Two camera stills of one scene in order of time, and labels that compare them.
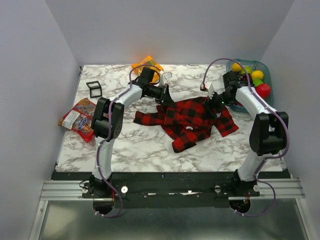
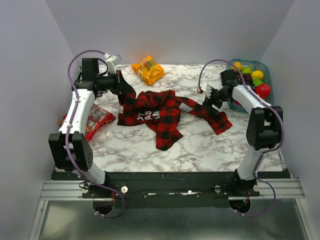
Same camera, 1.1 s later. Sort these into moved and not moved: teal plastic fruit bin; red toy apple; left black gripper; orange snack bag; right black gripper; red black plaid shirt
Moved: left black gripper; red black plaid shirt
Not moved: orange snack bag; right black gripper; red toy apple; teal plastic fruit bin
